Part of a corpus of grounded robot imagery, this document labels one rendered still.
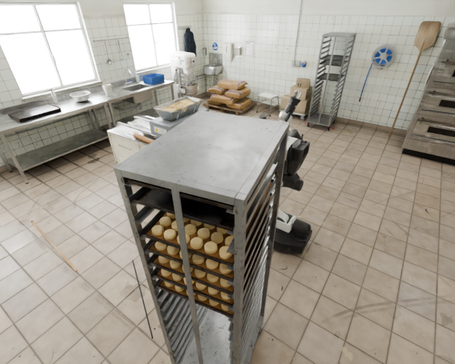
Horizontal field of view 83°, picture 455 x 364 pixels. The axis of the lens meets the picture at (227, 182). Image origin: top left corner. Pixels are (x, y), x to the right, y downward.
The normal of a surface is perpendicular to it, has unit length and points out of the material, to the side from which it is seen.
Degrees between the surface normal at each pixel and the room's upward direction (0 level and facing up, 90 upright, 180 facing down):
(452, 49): 90
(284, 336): 0
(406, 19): 90
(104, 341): 0
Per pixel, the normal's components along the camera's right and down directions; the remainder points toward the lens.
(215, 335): -0.01, -0.83
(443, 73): -0.57, 0.47
